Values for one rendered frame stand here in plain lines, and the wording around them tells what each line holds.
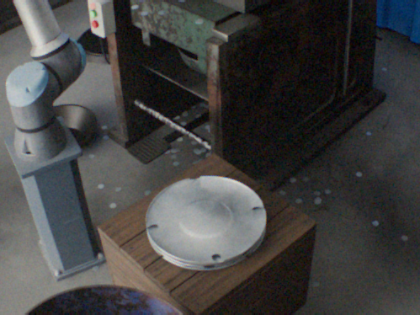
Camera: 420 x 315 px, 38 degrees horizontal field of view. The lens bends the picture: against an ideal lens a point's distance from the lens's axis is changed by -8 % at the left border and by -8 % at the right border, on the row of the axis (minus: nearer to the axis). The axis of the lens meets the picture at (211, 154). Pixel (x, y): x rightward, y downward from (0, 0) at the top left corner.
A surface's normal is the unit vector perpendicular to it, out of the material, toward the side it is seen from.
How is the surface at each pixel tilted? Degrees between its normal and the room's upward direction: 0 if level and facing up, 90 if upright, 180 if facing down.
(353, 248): 0
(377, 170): 0
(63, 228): 90
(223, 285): 0
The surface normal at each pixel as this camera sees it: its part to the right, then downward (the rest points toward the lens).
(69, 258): 0.50, 0.55
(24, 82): -0.09, -0.67
